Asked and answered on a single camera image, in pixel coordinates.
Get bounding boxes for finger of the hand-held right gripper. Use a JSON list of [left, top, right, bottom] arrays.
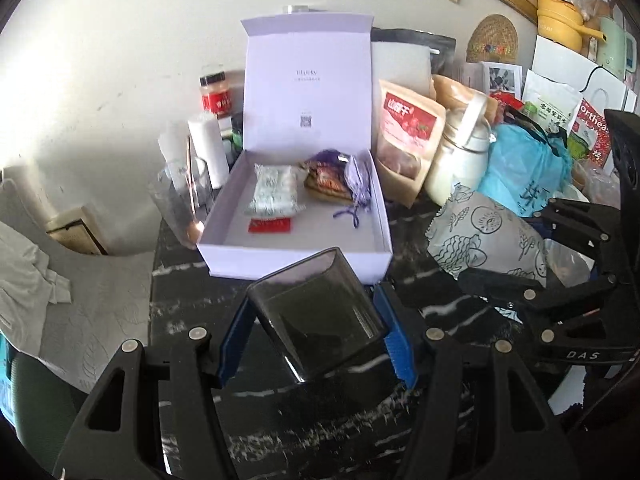
[[535, 197, 623, 248], [457, 266, 620, 322]]

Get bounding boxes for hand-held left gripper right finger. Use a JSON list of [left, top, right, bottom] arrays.
[[372, 282, 573, 480]]

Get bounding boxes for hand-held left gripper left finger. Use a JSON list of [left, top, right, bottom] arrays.
[[60, 297, 253, 480]]

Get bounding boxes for smoky clear plastic cup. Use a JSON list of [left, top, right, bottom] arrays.
[[246, 247, 390, 385]]

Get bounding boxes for grey leaf print packet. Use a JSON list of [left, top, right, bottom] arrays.
[[425, 182, 551, 288]]

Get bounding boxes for red snack packet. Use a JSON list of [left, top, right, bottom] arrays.
[[247, 217, 292, 235]]

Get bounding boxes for white green snack packet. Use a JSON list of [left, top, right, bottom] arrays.
[[247, 162, 307, 221]]

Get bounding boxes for purple drawstring pouch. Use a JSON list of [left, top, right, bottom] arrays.
[[312, 149, 373, 228]]

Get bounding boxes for brown cereal packet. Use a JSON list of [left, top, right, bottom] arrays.
[[300, 155, 356, 203]]

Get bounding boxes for lavender gift box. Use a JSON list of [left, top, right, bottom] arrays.
[[196, 14, 393, 286]]

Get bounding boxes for blue plastic bag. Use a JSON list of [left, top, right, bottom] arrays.
[[477, 122, 573, 218]]

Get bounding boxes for red white printed bag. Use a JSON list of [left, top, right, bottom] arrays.
[[567, 99, 613, 168]]

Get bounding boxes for white green tea bag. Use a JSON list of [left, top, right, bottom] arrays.
[[521, 70, 583, 133]]

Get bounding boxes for copper spoon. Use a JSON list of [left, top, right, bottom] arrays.
[[182, 135, 206, 241]]

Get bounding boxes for clear drinking glass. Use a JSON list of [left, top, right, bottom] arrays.
[[147, 157, 216, 251]]

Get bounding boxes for black white photo card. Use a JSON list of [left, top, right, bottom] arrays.
[[480, 61, 523, 98]]

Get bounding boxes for white paper bag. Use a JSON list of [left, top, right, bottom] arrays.
[[531, 35, 631, 111]]

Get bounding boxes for tan paper bag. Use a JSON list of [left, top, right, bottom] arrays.
[[431, 74, 501, 121]]

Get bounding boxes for red dried fruit pouch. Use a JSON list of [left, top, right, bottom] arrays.
[[375, 79, 447, 209]]

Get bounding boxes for yellow pot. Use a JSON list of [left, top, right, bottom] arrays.
[[536, 0, 605, 52]]

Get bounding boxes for paper towel roll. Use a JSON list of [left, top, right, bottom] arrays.
[[159, 110, 231, 191]]

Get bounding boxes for woven straw fan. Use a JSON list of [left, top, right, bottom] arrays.
[[466, 13, 518, 64]]

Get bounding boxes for black foil bag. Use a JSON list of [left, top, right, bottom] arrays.
[[371, 27, 457, 86]]

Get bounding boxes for green bottle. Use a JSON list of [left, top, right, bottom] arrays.
[[230, 112, 246, 151]]

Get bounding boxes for white cloth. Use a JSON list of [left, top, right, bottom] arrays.
[[0, 220, 73, 361]]

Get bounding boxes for red spice jar black lid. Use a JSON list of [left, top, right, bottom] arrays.
[[199, 72, 233, 121]]

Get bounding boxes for white jar with strap handle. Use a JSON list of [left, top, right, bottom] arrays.
[[424, 92, 497, 207]]

